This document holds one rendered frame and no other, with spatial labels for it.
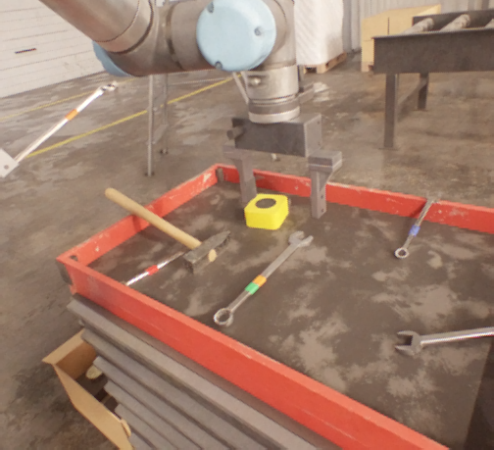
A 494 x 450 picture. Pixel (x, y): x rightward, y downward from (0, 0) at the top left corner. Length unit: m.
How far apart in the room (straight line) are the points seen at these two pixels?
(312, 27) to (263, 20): 6.54
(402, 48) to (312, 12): 3.68
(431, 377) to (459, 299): 0.15
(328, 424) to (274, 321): 0.16
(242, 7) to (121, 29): 0.13
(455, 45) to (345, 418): 3.05
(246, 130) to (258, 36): 0.21
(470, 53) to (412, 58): 0.39
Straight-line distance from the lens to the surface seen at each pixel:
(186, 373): 0.61
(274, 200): 0.82
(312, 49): 7.02
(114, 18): 0.45
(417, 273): 0.68
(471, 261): 0.72
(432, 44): 3.36
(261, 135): 0.60
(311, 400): 0.49
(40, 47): 11.42
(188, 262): 0.70
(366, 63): 6.71
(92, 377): 1.65
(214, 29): 0.44
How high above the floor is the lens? 1.32
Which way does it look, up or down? 28 degrees down
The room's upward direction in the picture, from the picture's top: 9 degrees counter-clockwise
